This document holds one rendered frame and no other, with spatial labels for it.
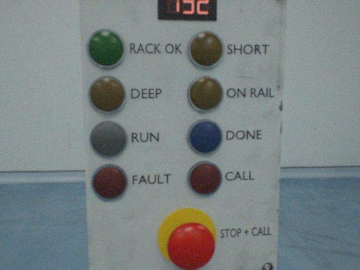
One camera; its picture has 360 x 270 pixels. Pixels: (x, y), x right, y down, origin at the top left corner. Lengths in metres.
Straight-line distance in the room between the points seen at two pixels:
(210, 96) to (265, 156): 0.07
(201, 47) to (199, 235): 0.15
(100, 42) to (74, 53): 3.45
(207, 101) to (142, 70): 0.06
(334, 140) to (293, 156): 0.42
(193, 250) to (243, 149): 0.09
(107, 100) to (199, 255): 0.14
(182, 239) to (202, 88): 0.12
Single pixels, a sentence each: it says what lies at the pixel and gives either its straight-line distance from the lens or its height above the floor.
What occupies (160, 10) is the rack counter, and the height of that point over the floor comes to 1.04.
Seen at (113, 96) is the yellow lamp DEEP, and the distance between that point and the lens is 0.32.
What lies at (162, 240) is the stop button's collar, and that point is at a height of 0.85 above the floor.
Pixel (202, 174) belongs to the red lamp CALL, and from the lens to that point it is 0.34.
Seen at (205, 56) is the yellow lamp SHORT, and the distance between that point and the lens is 0.33.
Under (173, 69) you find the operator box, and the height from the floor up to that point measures 1.00.
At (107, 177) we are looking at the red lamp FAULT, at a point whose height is 0.91.
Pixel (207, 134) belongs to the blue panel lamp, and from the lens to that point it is 0.34.
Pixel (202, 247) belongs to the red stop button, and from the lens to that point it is 0.34.
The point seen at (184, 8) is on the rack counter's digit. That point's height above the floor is 1.04.
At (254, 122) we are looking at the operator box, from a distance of 0.35.
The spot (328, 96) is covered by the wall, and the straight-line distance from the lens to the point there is 4.06.
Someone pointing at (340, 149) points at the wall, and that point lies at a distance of 4.18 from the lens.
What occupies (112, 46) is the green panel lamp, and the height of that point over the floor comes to 1.01.
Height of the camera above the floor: 0.99
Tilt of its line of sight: 9 degrees down
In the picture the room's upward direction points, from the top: straight up
